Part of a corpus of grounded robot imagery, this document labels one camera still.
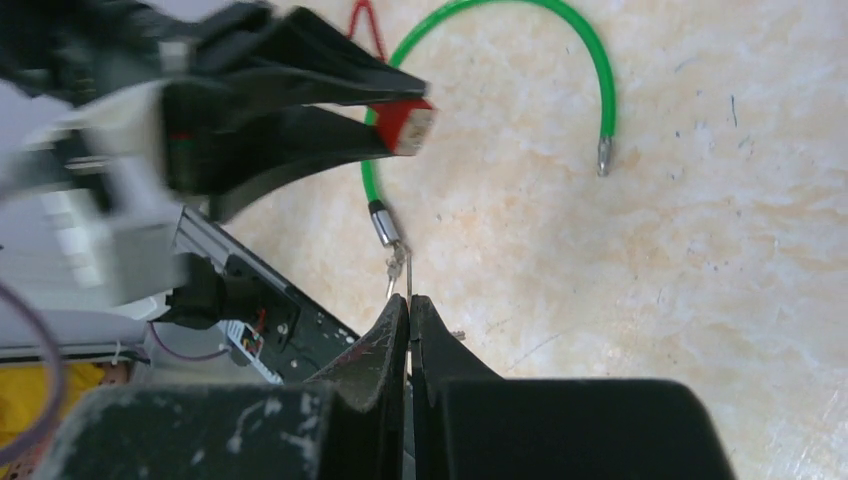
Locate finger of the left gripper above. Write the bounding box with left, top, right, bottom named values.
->
left=165, top=106, right=392, bottom=222
left=192, top=6, right=428, bottom=110

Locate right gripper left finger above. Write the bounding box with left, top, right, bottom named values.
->
left=34, top=295, right=409, bottom=479

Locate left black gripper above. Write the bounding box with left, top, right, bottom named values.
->
left=1, top=1, right=277, bottom=113

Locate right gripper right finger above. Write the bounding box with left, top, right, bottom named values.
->
left=409, top=295, right=734, bottom=479

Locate red cable padlock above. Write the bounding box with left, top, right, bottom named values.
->
left=348, top=0, right=437, bottom=156

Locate green cable lock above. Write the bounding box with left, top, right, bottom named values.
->
left=360, top=0, right=619, bottom=250

